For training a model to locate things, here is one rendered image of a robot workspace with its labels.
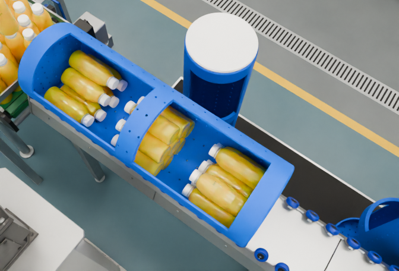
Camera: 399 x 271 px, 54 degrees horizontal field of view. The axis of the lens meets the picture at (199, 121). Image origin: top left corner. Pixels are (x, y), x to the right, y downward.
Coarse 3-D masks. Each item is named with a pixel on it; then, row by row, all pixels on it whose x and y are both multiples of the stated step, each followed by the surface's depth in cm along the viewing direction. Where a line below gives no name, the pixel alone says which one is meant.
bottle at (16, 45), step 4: (16, 36) 143; (20, 36) 145; (8, 40) 143; (12, 40) 143; (16, 40) 143; (20, 40) 145; (8, 44) 144; (12, 44) 144; (16, 44) 144; (20, 44) 145; (12, 48) 145; (16, 48) 145; (20, 48) 146; (24, 48) 148; (12, 52) 148; (16, 52) 148; (20, 52) 148; (16, 56) 150; (20, 56) 150; (20, 60) 152
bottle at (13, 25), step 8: (0, 0) 120; (0, 8) 121; (8, 8) 126; (0, 16) 123; (8, 16) 126; (0, 24) 126; (8, 24) 127; (16, 24) 131; (0, 32) 131; (8, 32) 130; (16, 32) 132
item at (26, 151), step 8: (0, 112) 147; (24, 112) 211; (0, 120) 158; (8, 120) 148; (16, 120) 209; (0, 128) 199; (8, 128) 203; (16, 128) 154; (8, 136) 208; (16, 136) 213; (16, 144) 218; (24, 144) 224; (24, 152) 229; (32, 152) 234
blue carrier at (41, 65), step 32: (64, 32) 125; (32, 64) 121; (64, 64) 142; (128, 64) 123; (32, 96) 128; (128, 96) 143; (160, 96) 116; (96, 128) 137; (128, 128) 113; (224, 128) 115; (128, 160) 117; (192, 160) 136; (256, 160) 129; (256, 192) 105; (256, 224) 104
